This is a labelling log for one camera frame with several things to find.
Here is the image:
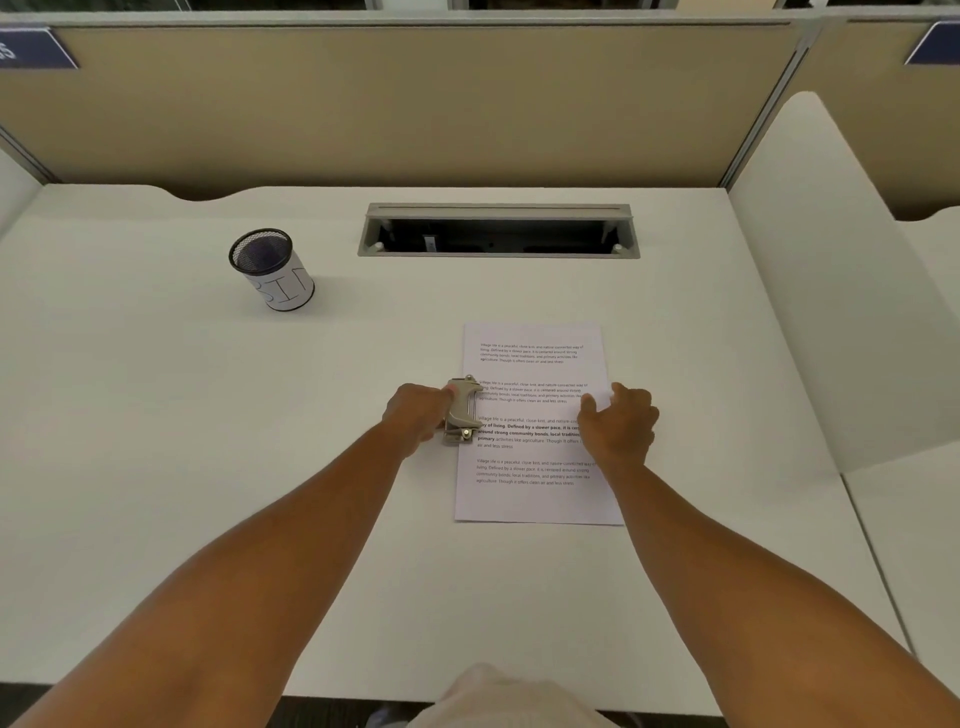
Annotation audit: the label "person's left hand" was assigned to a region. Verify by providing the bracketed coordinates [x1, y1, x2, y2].
[382, 381, 456, 445]

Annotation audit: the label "person's right hand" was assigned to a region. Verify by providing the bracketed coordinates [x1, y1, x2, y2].
[576, 381, 660, 470]

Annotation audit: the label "grey metal hole punch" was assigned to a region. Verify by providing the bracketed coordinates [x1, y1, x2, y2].
[441, 375, 484, 445]

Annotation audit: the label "white printed paper sheet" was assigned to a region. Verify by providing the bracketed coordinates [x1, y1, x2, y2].
[453, 322, 626, 527]

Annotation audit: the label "person's right forearm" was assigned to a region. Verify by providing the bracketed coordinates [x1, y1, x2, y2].
[600, 459, 960, 728]

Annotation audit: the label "person's left forearm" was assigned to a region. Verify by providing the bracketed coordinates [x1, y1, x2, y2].
[11, 417, 444, 728]

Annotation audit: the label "black mesh cup white label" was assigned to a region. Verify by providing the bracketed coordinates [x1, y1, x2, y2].
[228, 228, 316, 313]

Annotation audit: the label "white side divider panel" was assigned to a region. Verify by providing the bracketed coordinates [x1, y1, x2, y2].
[727, 91, 960, 475]

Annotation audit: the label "person's beige trousers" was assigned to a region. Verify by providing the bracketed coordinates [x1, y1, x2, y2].
[405, 663, 624, 728]

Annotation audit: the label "beige partition panel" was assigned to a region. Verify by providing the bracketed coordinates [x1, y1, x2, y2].
[0, 16, 807, 202]
[765, 15, 960, 222]

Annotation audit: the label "blue partition sign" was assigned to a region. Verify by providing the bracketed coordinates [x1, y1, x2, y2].
[0, 27, 81, 71]
[903, 21, 960, 67]

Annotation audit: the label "grey desk cable tray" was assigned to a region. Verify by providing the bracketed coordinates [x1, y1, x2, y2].
[357, 201, 641, 260]

